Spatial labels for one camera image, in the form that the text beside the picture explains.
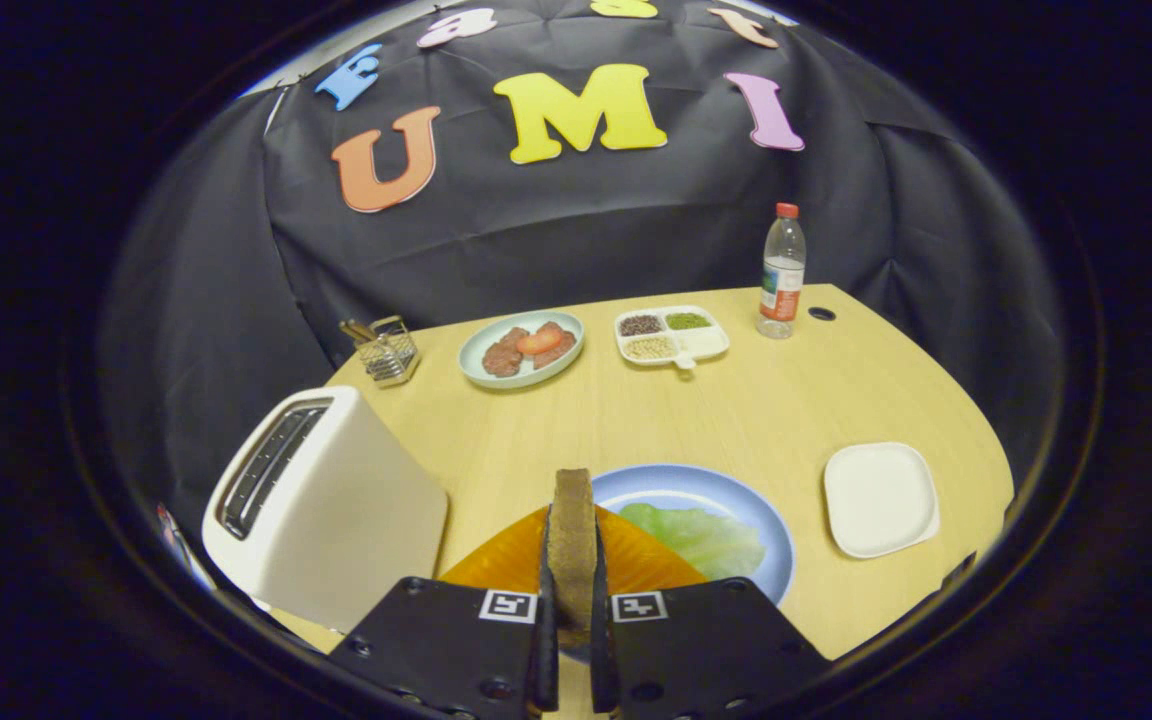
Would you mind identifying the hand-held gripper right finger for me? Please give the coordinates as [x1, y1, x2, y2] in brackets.
[591, 505, 832, 720]

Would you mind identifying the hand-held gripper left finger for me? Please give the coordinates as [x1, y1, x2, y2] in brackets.
[326, 505, 562, 720]

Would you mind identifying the brown toast slice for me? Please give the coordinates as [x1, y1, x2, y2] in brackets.
[546, 468, 599, 649]

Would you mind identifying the green lettuce leaf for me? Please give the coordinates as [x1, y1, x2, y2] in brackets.
[619, 502, 767, 581]

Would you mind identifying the blue plate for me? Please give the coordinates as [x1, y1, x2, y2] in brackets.
[591, 463, 795, 607]

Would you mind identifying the white toaster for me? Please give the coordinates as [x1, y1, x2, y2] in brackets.
[201, 385, 449, 634]

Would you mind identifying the brown meat patty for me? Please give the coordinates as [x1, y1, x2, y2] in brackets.
[533, 321, 578, 369]
[482, 328, 529, 378]

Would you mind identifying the pale green plate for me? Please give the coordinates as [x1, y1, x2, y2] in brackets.
[458, 310, 586, 390]

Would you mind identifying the white square plate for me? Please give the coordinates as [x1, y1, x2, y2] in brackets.
[823, 442, 941, 559]

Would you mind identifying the white divided tray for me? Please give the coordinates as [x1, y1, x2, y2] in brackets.
[614, 305, 731, 371]

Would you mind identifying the clear plastic water bottle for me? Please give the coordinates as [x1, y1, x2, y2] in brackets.
[756, 203, 807, 340]

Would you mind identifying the black backdrop cloth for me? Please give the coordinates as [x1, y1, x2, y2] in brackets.
[101, 0, 1067, 521]

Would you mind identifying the wire mesh utensil holder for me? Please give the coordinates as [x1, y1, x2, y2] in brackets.
[339, 315, 421, 388]

